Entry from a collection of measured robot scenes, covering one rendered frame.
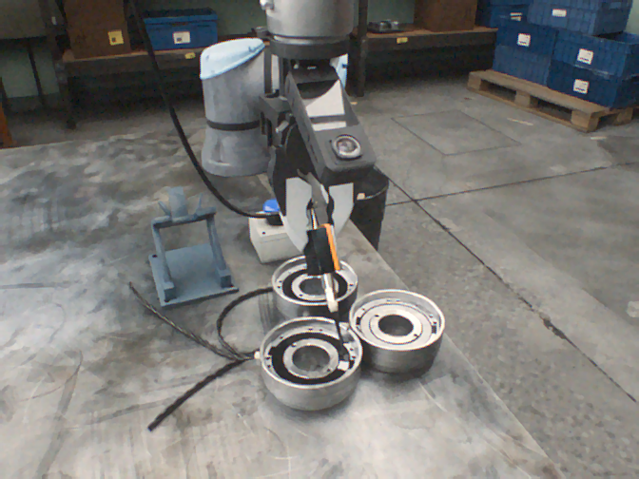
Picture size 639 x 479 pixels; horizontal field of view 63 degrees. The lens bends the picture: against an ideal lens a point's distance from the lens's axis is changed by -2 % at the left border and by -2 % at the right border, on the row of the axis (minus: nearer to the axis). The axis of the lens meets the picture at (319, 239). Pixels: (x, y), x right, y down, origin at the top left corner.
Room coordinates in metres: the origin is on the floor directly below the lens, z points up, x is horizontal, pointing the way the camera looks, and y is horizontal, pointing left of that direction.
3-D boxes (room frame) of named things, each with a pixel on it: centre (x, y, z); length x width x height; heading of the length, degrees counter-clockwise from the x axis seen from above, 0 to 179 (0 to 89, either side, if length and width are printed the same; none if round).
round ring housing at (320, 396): (0.41, 0.01, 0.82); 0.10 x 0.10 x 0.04
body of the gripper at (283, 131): (0.50, 0.01, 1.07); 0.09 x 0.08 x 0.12; 23
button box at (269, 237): (0.68, 0.06, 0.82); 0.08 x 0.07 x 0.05; 20
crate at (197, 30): (4.01, 1.01, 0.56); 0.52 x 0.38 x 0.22; 107
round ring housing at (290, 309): (0.53, 0.01, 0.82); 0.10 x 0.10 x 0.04
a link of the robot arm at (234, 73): (1.00, 0.15, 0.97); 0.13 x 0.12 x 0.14; 92
